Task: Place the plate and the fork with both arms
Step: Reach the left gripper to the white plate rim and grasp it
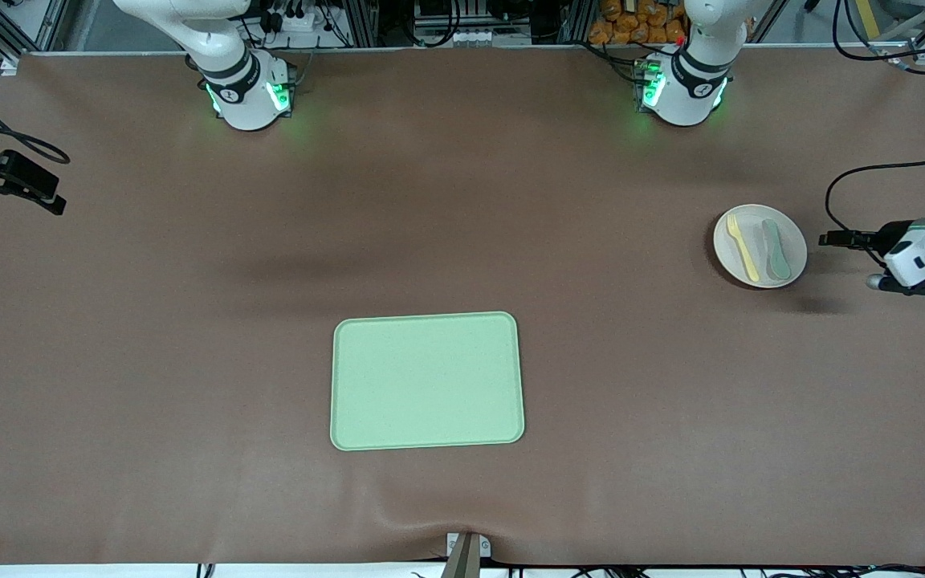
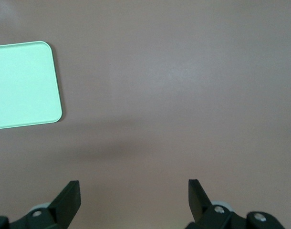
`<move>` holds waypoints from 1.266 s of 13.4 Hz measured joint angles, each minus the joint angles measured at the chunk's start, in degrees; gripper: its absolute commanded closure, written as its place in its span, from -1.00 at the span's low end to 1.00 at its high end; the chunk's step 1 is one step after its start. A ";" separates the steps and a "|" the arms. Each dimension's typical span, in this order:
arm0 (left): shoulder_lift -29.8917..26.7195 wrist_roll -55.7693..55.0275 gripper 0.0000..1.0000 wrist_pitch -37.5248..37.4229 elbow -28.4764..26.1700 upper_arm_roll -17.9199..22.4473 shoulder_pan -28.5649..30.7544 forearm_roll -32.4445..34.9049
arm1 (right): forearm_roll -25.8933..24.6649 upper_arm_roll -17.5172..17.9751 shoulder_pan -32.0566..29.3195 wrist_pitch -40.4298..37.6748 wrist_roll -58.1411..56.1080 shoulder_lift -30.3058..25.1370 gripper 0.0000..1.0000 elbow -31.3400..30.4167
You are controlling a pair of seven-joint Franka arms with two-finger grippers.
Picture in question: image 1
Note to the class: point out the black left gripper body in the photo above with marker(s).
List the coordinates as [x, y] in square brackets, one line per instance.
[891, 235]

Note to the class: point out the round cream plate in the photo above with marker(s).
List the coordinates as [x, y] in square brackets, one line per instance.
[798, 245]

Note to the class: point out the yellow plastic fork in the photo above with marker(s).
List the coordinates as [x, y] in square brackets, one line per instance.
[745, 253]

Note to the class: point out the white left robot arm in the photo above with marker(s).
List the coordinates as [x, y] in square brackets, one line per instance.
[683, 100]

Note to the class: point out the pale green plastic spoon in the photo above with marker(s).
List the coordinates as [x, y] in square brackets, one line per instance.
[778, 261]

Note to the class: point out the brown table mat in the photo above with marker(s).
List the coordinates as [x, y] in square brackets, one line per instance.
[189, 361]

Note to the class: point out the orange packets pile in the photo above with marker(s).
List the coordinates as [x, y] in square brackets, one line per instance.
[639, 24]

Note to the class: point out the white power strip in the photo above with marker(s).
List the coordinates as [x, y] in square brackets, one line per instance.
[298, 20]

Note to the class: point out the white terminal block row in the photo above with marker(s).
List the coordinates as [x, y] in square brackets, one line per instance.
[468, 36]

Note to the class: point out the light green rectangular tray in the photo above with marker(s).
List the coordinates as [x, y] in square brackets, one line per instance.
[426, 381]

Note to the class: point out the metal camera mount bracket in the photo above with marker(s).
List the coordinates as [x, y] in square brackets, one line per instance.
[466, 554]

